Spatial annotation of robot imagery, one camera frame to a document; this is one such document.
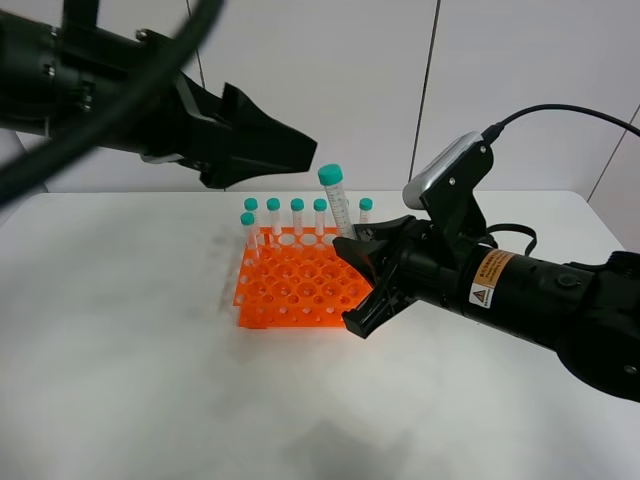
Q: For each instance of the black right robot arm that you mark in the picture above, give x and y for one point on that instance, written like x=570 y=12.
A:
x=587 y=314

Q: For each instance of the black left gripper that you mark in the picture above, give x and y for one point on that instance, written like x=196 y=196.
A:
x=182 y=126

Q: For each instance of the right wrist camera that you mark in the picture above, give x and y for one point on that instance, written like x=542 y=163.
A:
x=444 y=189

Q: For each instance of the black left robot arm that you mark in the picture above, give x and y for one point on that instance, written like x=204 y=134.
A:
x=53 y=76

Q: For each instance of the teal-capped tube back middle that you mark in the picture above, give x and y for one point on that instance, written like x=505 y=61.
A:
x=297 y=208

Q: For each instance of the teal-capped tube far right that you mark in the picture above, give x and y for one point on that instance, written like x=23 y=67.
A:
x=365 y=209

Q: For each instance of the teal-capped tube front left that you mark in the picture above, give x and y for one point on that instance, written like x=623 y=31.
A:
x=249 y=223

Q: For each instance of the teal-capped test tube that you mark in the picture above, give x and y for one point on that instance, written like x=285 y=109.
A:
x=331 y=178

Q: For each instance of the orange test tube rack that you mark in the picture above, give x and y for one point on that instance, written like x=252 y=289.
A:
x=291 y=281

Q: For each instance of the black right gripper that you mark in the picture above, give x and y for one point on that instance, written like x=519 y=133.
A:
x=406 y=260

